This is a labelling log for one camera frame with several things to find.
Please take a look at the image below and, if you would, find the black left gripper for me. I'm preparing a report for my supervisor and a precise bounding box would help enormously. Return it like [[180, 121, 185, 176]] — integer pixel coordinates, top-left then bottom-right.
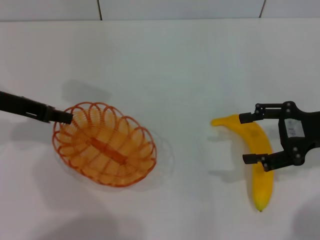
[[0, 90, 74, 125]]

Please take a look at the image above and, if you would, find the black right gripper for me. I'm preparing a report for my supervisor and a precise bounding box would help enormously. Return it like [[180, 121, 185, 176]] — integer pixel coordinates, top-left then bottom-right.
[[238, 101, 320, 173]]

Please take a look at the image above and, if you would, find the yellow banana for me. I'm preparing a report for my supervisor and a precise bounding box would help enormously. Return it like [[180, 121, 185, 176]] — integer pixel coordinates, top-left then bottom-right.
[[211, 114, 275, 213]]

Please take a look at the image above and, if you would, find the orange woven plastic basket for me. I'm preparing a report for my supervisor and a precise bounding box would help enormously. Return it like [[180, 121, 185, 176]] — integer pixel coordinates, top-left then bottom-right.
[[51, 101, 158, 187]]

